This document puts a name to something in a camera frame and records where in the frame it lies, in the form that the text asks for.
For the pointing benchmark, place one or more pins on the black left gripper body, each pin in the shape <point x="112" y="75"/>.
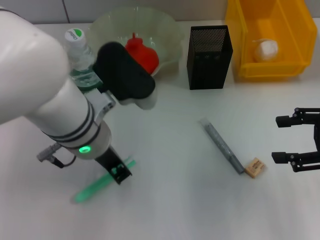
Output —
<point x="110" y="160"/>

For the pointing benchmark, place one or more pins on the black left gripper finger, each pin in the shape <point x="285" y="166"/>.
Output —
<point x="126" y="171"/>
<point x="120" y="179"/>

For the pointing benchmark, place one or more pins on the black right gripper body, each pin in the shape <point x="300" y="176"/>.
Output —
<point x="317" y="137"/>

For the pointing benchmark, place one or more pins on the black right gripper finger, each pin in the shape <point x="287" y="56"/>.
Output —
<point x="283" y="121"/>
<point x="281" y="157"/>

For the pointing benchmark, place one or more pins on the mint green pen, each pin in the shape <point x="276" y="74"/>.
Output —
<point x="87" y="191"/>

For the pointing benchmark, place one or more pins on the white paper ball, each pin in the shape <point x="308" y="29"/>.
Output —
<point x="266" y="50"/>

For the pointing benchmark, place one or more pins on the clear water bottle green label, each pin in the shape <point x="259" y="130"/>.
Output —
<point x="75" y="37"/>

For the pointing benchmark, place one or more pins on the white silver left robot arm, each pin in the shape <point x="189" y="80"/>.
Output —
<point x="37" y="87"/>

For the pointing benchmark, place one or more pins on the tan eraser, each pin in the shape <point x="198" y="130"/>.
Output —
<point x="255" y="168"/>

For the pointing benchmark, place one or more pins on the grey silver marker pen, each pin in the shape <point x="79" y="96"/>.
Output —
<point x="222" y="146"/>

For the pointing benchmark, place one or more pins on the black mesh pen holder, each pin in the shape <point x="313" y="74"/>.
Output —
<point x="207" y="72"/>

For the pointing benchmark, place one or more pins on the translucent green wavy fruit bowl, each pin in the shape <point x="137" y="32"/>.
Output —
<point x="162" y="32"/>

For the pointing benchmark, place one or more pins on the yellow plastic storage bin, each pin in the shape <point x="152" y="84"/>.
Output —
<point x="270" y="67"/>

